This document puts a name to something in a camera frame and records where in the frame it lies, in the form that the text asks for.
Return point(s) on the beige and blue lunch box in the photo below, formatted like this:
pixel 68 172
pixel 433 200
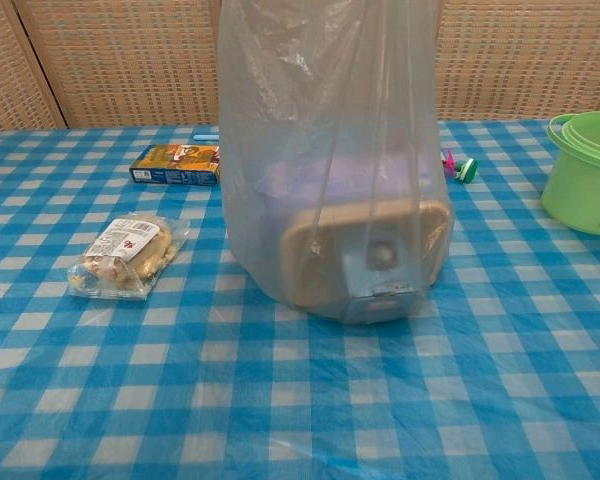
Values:
pixel 380 260

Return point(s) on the transparent plastic bag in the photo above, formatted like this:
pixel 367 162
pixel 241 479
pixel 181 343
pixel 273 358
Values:
pixel 280 100

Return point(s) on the orange and blue snack box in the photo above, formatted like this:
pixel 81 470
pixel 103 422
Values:
pixel 170 167

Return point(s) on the packaged bread in clear wrapper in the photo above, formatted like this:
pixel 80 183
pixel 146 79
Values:
pixel 130 255

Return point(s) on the colourful feather shuttlecock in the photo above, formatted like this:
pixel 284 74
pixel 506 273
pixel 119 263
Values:
pixel 464 169

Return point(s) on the blue white checkered tablecloth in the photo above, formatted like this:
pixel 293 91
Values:
pixel 130 375

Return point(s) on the woven bamboo folding screen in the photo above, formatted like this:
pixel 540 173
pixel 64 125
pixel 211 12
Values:
pixel 105 60

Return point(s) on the green plastic bucket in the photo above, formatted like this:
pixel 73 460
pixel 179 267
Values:
pixel 580 190

